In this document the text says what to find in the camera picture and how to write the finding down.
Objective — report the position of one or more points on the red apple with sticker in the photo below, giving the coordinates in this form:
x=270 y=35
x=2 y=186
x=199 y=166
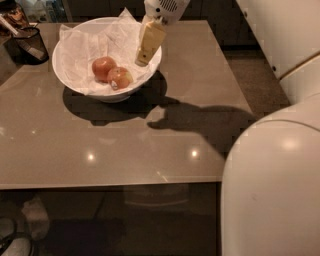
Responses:
x=119 y=78

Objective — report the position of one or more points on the black mesh pen cup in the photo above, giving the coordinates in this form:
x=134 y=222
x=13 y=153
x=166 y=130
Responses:
x=31 y=45

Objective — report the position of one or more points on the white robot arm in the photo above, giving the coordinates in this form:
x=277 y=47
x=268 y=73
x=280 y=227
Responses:
x=270 y=192

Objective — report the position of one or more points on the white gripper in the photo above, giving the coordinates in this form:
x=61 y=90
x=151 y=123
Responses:
x=165 y=10

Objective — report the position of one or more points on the white bowl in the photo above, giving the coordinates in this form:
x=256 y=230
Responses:
x=140 y=83

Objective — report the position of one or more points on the items in pen cup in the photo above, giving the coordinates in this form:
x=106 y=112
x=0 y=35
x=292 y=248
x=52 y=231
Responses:
x=13 y=13

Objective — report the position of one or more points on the white object under table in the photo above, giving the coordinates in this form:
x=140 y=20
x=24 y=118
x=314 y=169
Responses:
x=20 y=238

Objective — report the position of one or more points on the white crumpled paper liner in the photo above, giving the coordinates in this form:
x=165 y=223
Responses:
x=80 y=56

